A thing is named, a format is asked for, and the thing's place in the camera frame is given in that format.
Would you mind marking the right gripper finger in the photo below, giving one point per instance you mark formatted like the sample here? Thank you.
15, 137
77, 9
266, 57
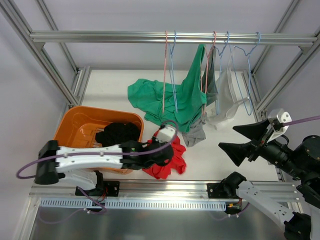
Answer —
237, 152
255, 132

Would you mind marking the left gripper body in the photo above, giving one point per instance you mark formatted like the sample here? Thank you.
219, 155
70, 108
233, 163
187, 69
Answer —
157, 144

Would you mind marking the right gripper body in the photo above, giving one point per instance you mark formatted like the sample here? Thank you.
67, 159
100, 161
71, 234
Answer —
257, 143

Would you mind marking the red tank top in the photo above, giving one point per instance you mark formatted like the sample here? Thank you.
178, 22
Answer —
176, 164

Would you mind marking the black tank top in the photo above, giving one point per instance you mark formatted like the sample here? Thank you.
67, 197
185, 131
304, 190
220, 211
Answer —
116, 133

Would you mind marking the green tank top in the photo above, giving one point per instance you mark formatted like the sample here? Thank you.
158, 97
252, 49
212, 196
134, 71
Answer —
160, 102

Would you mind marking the pink hanger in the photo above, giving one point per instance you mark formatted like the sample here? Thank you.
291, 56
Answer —
164, 71
205, 78

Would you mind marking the blue hanger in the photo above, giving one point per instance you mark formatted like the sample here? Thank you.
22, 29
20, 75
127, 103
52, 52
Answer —
171, 71
220, 54
249, 110

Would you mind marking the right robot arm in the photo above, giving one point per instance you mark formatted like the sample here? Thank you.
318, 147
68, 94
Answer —
301, 164

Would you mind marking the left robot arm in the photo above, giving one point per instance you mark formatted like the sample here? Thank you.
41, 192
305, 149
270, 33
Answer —
80, 166

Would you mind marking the grey tank top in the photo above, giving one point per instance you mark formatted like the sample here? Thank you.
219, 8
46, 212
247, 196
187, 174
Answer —
196, 133

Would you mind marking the white tank top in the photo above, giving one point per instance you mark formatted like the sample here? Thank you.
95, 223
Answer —
222, 111

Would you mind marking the orange plastic basket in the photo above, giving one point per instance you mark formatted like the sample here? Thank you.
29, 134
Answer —
80, 124

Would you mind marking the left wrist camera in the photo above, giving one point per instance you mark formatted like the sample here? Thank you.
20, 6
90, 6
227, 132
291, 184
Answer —
165, 133

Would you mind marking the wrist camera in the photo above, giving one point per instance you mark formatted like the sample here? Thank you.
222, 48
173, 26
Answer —
165, 133
276, 120

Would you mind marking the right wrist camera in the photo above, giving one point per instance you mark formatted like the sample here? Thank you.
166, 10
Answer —
276, 120

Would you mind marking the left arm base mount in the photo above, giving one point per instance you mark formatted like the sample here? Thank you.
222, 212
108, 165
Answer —
107, 188

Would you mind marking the white slotted cable duct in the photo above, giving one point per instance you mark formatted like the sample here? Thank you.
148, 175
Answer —
135, 204

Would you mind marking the aluminium hanging rail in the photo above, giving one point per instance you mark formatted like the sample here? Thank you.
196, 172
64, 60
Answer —
87, 36

